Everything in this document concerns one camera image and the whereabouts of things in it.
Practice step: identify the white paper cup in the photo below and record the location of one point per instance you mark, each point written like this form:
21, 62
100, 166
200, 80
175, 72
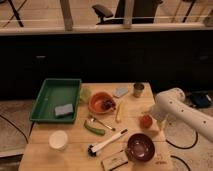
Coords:
58, 140

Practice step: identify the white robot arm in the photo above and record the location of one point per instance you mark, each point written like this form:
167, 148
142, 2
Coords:
172, 102

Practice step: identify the black office chair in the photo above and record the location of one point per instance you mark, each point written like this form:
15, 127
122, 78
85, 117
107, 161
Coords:
144, 12

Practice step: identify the small wooden box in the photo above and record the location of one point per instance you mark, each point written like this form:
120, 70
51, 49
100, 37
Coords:
114, 161

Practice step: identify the green plastic tray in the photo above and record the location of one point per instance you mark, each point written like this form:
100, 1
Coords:
56, 92

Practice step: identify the orange-red apple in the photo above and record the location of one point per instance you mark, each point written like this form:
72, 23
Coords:
145, 121

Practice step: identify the grey sponge in tray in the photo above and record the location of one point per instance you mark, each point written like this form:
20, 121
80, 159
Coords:
63, 110

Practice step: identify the yellow banana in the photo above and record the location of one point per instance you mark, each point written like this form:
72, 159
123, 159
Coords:
119, 112

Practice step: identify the grey-blue sponge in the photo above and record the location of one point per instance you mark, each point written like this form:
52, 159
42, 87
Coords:
121, 91

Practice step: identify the pale green vegetable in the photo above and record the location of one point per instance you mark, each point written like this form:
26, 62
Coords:
85, 95

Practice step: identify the green pepper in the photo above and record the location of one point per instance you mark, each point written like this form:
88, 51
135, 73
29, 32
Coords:
97, 131

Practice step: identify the dark grapes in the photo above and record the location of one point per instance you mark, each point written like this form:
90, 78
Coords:
108, 104

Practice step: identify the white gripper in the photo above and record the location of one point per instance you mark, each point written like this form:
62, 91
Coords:
158, 114

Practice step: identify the dark maroon bowl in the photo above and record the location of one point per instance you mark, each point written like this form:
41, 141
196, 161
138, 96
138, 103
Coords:
140, 147

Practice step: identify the metal cup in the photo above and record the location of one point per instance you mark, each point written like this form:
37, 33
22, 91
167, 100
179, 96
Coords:
138, 89

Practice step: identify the white dish brush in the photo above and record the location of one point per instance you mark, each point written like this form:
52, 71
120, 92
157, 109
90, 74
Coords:
93, 149

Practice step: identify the metal spoon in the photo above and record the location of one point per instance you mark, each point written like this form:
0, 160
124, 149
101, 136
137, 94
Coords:
93, 119

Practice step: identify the orange bowl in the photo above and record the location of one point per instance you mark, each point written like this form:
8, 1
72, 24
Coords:
95, 103

